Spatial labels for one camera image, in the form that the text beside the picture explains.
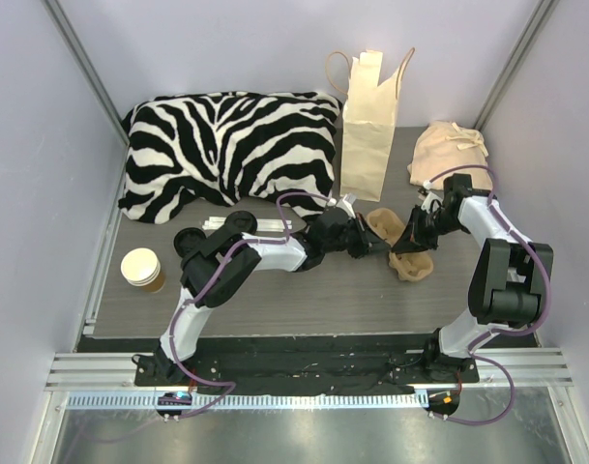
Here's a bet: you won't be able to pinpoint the white paper straw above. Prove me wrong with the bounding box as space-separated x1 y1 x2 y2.
201 217 284 234

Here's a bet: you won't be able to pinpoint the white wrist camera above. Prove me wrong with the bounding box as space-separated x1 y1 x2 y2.
327 193 357 218
418 180 442 213

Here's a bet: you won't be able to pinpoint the white slotted cable duct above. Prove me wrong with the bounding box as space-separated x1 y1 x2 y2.
67 390 428 411

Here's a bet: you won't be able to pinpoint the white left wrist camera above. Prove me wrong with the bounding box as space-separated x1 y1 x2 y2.
327 193 357 218

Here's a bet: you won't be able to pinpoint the black lid stack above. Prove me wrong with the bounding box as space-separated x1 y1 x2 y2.
173 227 206 258

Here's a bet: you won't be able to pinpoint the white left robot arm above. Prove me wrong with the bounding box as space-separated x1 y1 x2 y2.
154 207 385 386

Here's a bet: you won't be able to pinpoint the cream paper bag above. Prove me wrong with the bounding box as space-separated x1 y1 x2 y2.
326 48 415 202

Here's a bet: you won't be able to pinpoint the cardboard cup carrier tray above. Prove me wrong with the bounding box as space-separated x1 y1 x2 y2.
366 208 434 282

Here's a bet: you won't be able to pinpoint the single black cup lid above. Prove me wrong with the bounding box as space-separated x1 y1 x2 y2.
225 211 258 235

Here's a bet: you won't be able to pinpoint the zebra print cushion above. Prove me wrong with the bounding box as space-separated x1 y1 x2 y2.
118 91 342 224

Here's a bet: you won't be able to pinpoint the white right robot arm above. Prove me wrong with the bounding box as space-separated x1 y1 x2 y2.
392 173 553 382

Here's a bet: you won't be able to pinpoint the beige cloth drawstring pouch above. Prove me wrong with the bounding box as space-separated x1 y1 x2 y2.
407 121 488 189

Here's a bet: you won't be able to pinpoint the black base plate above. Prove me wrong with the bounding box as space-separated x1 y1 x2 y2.
132 334 480 396

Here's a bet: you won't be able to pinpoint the brown paper cups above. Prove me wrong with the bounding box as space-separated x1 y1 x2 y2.
120 247 165 293

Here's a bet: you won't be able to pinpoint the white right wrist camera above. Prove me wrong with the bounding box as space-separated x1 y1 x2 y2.
418 180 442 213

